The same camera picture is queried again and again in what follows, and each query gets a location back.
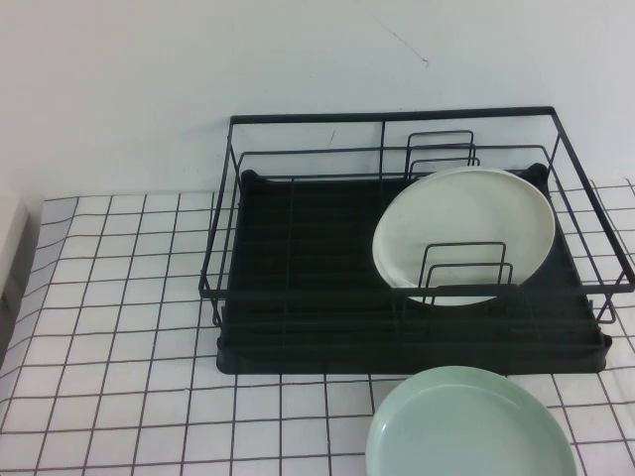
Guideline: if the white black-grid tablecloth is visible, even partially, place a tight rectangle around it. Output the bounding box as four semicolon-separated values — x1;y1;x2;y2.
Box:
0;180;635;476

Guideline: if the white round plate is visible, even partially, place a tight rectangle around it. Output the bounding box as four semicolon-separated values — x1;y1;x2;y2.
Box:
371;167;557;306

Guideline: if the light green round plate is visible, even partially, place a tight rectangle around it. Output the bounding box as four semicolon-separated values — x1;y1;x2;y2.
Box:
365;365;579;476

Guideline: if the white box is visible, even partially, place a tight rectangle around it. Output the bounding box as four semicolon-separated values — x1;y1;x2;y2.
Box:
0;190;44;311

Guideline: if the black plastic drip tray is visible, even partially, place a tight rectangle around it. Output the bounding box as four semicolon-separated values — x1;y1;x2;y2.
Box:
216;166;612;376

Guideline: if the black wire dish rack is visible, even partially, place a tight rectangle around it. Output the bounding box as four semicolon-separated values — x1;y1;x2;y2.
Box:
197;104;635;328

